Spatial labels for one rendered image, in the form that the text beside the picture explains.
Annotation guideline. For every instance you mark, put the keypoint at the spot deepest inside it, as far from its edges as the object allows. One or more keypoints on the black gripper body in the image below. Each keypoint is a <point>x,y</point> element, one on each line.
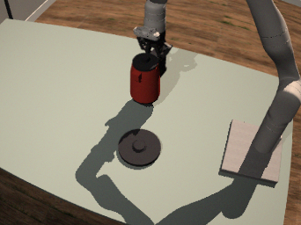
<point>160,41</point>

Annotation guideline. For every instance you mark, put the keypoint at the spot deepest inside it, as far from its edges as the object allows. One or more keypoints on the red and black electric kettle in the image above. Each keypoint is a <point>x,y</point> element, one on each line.
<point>145,82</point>

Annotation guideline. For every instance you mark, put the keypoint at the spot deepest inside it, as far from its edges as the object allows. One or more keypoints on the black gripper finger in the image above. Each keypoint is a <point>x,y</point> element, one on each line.
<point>160,53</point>
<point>144,45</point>

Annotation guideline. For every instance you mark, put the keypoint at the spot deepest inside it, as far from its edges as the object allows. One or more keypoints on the dark round disk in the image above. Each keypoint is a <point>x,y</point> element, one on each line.
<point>139,147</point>

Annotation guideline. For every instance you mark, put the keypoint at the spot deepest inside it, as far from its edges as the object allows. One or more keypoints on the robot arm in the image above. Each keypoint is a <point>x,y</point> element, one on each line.
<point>276,41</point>

